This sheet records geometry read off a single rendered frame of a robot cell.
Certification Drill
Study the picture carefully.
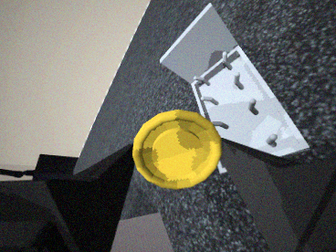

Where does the yellow plate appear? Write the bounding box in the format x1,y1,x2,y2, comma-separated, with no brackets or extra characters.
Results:
132,110,223,189

